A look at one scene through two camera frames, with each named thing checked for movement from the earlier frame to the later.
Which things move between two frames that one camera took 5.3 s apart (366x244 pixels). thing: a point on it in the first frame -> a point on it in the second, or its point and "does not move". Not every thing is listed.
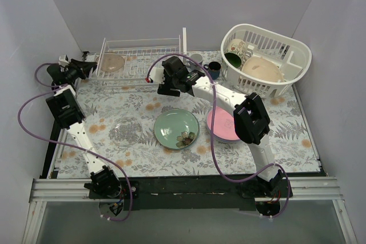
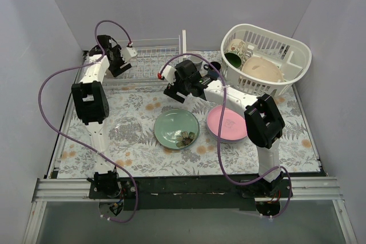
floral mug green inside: x=235 y=52 does not move
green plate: x=176 y=129 does not move
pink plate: x=223 y=124 does not move
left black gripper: x=77 y=67 -> x=120 y=69
